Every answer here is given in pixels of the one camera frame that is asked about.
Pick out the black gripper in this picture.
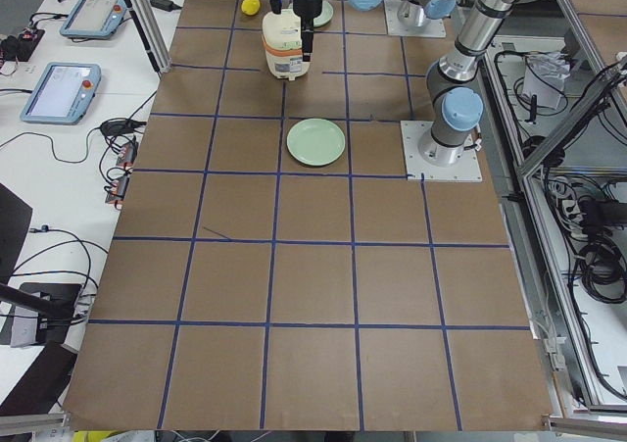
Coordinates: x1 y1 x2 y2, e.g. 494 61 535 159
292 0 323 62

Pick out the blue teach pendant lower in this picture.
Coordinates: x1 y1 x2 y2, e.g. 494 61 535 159
20 62 102 125

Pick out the black power adapter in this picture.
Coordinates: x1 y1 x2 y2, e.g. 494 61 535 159
149 0 182 12

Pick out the blue teach pendant upper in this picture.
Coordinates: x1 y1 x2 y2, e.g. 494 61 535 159
60 0 127 39

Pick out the green plate by bases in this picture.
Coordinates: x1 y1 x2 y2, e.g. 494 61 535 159
313 0 334 28

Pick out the blue teach pendant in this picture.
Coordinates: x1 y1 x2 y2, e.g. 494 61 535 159
20 62 102 125
60 0 127 39

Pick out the brown paper table mat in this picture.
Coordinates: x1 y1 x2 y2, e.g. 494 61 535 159
65 0 552 431

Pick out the green plate near cooker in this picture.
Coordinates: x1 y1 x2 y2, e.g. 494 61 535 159
286 119 346 167

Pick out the yellow lemon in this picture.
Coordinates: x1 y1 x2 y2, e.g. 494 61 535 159
240 0 262 17

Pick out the aluminium frame post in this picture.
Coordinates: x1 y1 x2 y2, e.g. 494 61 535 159
123 0 171 74

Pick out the cream rice cooker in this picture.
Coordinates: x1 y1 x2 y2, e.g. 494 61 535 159
262 8 310 81

